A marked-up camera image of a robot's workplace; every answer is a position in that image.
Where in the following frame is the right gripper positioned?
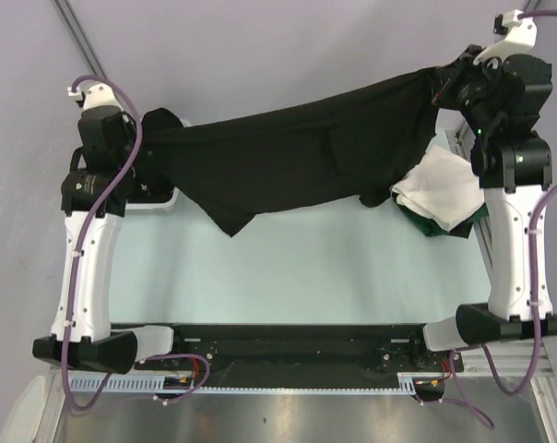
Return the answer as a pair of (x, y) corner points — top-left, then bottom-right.
(429, 44), (506, 138)

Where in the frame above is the white plastic laundry basket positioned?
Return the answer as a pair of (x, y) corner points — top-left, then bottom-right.
(126, 115), (192, 212)

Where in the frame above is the black t-shirt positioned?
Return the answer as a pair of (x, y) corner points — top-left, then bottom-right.
(147, 68), (438, 235)

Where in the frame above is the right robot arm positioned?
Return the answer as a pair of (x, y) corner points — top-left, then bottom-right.
(409, 45), (557, 370)

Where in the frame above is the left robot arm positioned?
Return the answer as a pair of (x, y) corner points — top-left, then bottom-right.
(32, 104), (187, 374)

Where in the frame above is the black clothes pile in basket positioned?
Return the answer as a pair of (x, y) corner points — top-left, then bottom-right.
(130, 108), (184, 204)

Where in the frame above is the white folded t-shirt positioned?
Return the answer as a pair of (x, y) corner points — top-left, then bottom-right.
(391, 145), (484, 232)

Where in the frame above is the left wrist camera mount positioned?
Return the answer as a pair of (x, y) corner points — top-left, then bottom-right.
(67, 83), (123, 111)

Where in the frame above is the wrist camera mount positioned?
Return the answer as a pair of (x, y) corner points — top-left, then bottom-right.
(67, 83), (123, 111)
(473, 9), (537, 66)

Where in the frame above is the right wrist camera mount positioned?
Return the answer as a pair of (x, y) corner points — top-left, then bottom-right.
(473, 9), (537, 66)

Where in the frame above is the grey slotted cable duct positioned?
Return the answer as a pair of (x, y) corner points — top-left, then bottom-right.
(69, 373), (165, 393)

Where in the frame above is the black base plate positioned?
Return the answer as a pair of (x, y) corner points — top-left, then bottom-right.
(135, 324), (463, 391)

